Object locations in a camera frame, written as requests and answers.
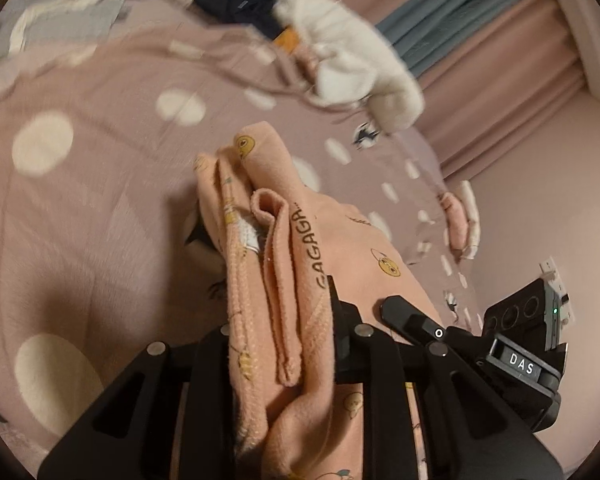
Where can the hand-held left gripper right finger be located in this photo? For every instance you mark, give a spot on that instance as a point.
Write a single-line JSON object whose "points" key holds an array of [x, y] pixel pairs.
{"points": [[380, 410]]}

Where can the mauve polka-dot blanket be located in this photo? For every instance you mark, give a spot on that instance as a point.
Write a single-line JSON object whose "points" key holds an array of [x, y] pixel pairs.
{"points": [[105, 210]]}

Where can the peach printed baby garment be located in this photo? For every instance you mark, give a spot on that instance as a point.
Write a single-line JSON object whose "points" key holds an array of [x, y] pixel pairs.
{"points": [[290, 280]]}

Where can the grey-blue curtain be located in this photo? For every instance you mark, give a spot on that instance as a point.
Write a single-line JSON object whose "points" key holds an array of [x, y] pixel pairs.
{"points": [[450, 10]]}

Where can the orange cloth piece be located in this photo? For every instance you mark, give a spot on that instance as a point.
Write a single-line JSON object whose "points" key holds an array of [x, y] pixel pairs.
{"points": [[287, 40]]}

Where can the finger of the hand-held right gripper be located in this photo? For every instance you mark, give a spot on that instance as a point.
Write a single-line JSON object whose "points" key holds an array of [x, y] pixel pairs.
{"points": [[410, 320]]}

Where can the folded cream garment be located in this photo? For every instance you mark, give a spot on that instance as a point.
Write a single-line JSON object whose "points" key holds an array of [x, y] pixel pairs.
{"points": [[472, 220]]}

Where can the navy garment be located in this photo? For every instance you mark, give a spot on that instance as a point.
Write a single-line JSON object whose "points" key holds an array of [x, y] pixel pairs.
{"points": [[240, 7]]}

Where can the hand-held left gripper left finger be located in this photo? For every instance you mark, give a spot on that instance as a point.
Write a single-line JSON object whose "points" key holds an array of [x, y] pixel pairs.
{"points": [[130, 410]]}

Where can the white power strip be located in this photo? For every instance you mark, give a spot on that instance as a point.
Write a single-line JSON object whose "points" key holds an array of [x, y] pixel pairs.
{"points": [[555, 280]]}

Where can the pink curtain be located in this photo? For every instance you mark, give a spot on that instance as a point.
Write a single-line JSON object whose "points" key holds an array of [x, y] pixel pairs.
{"points": [[510, 85]]}

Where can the grey plaid cloth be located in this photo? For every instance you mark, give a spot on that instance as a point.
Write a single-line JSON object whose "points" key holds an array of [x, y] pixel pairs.
{"points": [[65, 0]]}

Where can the white fleece garment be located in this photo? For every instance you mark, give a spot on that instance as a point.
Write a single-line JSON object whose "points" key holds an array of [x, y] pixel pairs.
{"points": [[350, 55]]}

